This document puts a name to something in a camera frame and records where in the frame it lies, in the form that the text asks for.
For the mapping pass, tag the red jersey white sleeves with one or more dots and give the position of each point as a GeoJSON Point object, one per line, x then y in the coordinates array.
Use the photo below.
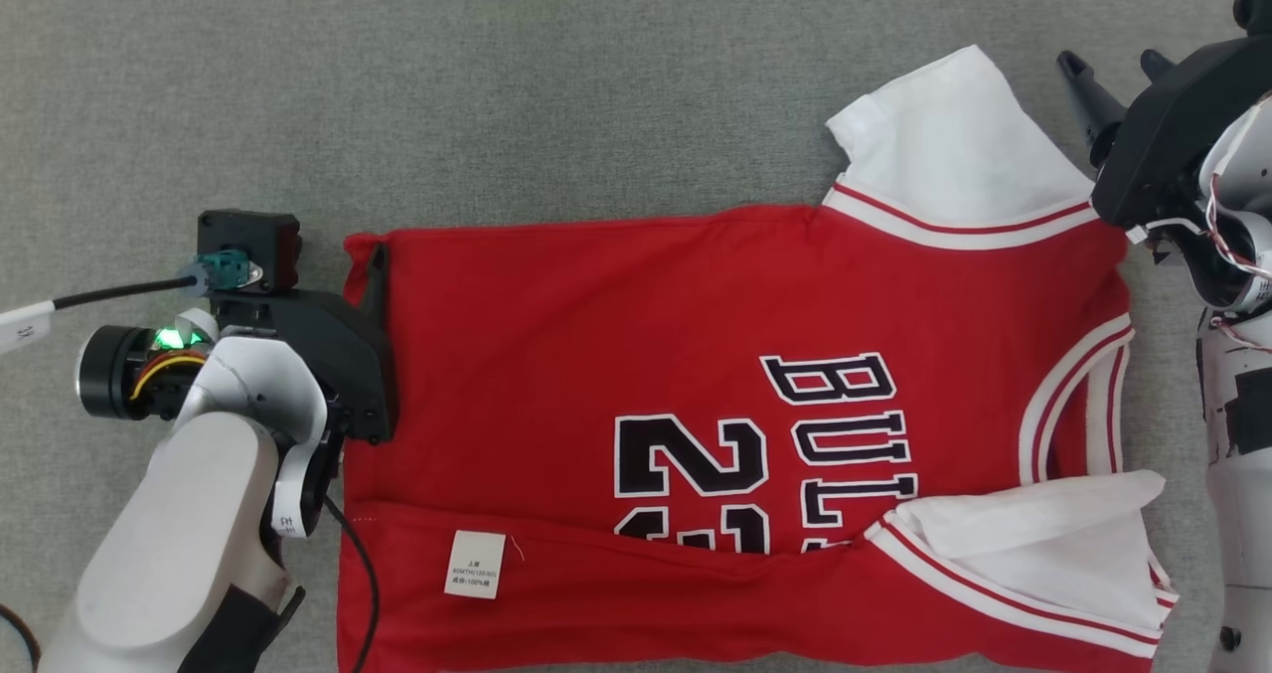
{"type": "Point", "coordinates": [596, 355]}

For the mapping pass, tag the grey fabric sofa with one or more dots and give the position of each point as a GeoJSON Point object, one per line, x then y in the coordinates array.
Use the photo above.
{"type": "Point", "coordinates": [556, 86]}

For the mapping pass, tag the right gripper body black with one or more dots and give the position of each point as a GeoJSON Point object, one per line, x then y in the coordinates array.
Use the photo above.
{"type": "Point", "coordinates": [1168, 146]}

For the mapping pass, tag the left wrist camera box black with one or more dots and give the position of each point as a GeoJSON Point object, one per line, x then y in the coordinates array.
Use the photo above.
{"type": "Point", "coordinates": [253, 241]}

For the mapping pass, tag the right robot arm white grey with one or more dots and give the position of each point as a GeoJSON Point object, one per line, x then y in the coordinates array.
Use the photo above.
{"type": "Point", "coordinates": [1242, 524]}

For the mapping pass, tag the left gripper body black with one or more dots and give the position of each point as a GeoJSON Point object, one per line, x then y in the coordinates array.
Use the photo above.
{"type": "Point", "coordinates": [348, 365]}

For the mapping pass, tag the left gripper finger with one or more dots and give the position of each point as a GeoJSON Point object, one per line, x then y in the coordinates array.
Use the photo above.
{"type": "Point", "coordinates": [380, 285]}

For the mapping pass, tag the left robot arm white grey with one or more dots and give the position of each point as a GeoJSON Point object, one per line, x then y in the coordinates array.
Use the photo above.
{"type": "Point", "coordinates": [189, 524]}

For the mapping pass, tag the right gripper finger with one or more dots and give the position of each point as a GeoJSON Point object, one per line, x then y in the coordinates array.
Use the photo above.
{"type": "Point", "coordinates": [1098, 116]}
{"type": "Point", "coordinates": [1156, 65]}

